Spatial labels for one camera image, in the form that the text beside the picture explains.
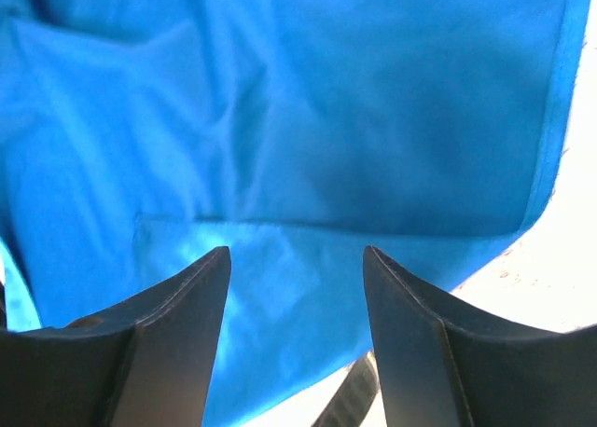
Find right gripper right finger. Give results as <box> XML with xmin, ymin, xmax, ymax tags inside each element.
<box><xmin>363</xmin><ymin>247</ymin><xmax>596</xmax><ymax>427</ymax></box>

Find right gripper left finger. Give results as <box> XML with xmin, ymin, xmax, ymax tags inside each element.
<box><xmin>1</xmin><ymin>247</ymin><xmax>231</xmax><ymax>426</ymax></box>

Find blue cloth napkin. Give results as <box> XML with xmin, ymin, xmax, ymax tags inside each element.
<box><xmin>1</xmin><ymin>0</ymin><xmax>590</xmax><ymax>426</ymax></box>

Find floral tablecloth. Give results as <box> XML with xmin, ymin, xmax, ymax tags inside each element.
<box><xmin>260</xmin><ymin>0</ymin><xmax>597</xmax><ymax>427</ymax></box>

